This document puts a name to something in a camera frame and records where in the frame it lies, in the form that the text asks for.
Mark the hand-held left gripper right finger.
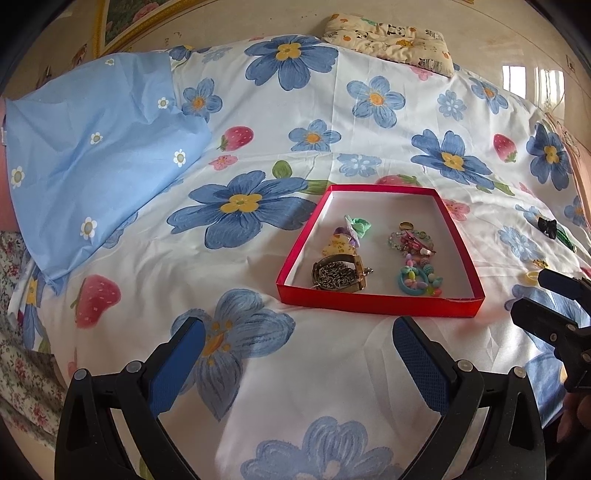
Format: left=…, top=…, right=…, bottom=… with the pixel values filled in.
left=391, top=316, right=548, bottom=480

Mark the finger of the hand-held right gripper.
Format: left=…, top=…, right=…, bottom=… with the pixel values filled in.
left=510, top=297, right=591, bottom=354
left=537, top=268, right=591, bottom=302

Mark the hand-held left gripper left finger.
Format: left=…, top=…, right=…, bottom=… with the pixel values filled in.
left=54, top=317, right=208, bottom=480

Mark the red cardboard box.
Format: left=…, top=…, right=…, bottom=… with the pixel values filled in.
left=276, top=184, right=486, bottom=320

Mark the blue hair tie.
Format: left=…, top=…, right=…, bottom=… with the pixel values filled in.
left=396, top=272, right=428, bottom=296

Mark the colourful bead bracelet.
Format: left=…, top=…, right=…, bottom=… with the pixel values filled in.
left=403, top=257, right=445, bottom=296

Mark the pink hair clip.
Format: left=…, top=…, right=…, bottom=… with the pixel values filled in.
left=401, top=233, right=435, bottom=256

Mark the clear crystal bead bracelet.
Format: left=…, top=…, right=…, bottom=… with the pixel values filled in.
left=387, top=229, right=435, bottom=256

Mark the yellow claw hair clip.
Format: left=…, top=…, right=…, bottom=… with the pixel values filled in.
left=322, top=232, right=359, bottom=257

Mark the purple hair tie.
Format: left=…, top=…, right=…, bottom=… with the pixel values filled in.
left=333, top=224, right=362, bottom=245

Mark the person's right hand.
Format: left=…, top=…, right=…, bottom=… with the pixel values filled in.
left=556, top=396, right=580, bottom=445

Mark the floral strawberry bedsheet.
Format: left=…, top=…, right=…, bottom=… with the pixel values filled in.
left=14, top=34, right=591, bottom=480

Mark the small-flowered cloth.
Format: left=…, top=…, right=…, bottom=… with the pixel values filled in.
left=0, top=230, right=71, bottom=450

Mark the green bow hair clip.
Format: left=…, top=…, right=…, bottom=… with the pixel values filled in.
left=342, top=214, right=373, bottom=239

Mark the blue flowered pillow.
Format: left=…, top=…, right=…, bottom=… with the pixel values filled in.
left=4, top=50, right=214, bottom=295

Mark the cream printed pillow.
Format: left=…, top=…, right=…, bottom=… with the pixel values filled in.
left=322, top=14, right=456, bottom=78

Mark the gold framed picture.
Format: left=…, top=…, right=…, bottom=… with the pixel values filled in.
left=93, top=0, right=197, bottom=55

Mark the green bead bracelet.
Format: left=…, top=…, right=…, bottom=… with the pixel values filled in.
left=556, top=226, right=578, bottom=252

